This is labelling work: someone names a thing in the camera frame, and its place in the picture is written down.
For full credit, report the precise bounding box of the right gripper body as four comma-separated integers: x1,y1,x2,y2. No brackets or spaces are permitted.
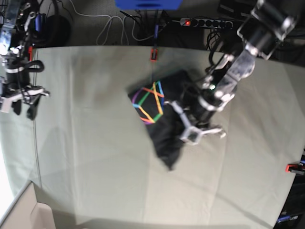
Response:
0,83,50,114

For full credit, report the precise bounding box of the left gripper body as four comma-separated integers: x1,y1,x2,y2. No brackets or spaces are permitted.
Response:
164,101,226,145

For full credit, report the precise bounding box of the black t-shirt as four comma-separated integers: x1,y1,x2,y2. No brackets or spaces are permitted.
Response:
127,69,208,171

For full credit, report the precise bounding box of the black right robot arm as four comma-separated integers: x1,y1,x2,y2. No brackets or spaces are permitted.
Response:
0,0,61,121

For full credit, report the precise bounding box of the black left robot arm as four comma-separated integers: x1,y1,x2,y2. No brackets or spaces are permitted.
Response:
167,0,305,145

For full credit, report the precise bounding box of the red black left clamp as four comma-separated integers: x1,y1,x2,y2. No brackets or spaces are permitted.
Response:
28,46,33,62

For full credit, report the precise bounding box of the green table cloth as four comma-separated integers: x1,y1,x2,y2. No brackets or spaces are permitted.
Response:
0,46,305,229

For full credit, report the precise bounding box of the red black table clamp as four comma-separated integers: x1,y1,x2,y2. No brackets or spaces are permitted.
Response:
150,47,158,62

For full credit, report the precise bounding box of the cardboard box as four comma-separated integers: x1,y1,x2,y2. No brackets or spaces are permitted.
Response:
0,181,56,229

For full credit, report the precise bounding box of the white power strip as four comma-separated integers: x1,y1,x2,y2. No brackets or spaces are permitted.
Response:
179,18,234,30

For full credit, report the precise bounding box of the red black side clamp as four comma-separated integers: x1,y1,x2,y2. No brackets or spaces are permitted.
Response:
285,155,305,176

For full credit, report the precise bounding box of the blue plastic bin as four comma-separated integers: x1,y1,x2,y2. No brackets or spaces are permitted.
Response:
115,0,182,10

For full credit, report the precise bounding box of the black cable bundle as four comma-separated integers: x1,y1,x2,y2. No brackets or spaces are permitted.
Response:
204,30,226,52

